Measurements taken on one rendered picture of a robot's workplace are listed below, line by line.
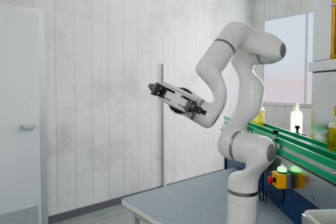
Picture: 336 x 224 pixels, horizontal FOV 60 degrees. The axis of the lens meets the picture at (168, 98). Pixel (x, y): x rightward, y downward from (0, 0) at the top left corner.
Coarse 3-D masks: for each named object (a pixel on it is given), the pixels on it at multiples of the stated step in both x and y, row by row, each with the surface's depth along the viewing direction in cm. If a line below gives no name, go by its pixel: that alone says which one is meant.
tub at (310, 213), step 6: (306, 210) 96; (312, 210) 96; (318, 210) 96; (324, 210) 96; (330, 210) 96; (306, 216) 93; (312, 216) 96; (318, 216) 96; (324, 216) 96; (330, 216) 96; (318, 222) 87; (324, 222) 96; (330, 222) 96
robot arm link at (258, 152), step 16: (240, 144) 111; (256, 144) 107; (272, 144) 108; (240, 160) 113; (256, 160) 106; (272, 160) 109; (240, 176) 111; (256, 176) 111; (240, 192) 112; (256, 192) 113
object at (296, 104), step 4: (296, 104) 186; (296, 108) 186; (292, 112) 187; (296, 112) 185; (300, 112) 186; (292, 116) 187; (296, 116) 185; (300, 116) 185; (292, 120) 187; (296, 120) 185; (300, 120) 186; (292, 124) 187; (296, 124) 185; (300, 124) 186; (292, 128) 187; (300, 128) 186; (300, 132) 186
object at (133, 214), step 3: (132, 213) 172; (135, 213) 170; (132, 216) 172; (135, 216) 170; (138, 216) 168; (141, 216) 165; (132, 219) 172; (135, 219) 171; (138, 219) 172; (141, 219) 166; (144, 219) 163; (132, 222) 172; (135, 222) 171; (138, 222) 172; (144, 222) 163; (147, 222) 161; (150, 222) 159
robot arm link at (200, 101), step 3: (198, 96) 91; (198, 99) 89; (201, 99) 90; (198, 102) 89; (201, 102) 89; (198, 105) 89; (186, 114) 87; (189, 114) 89; (192, 114) 89; (189, 117) 91; (192, 117) 90
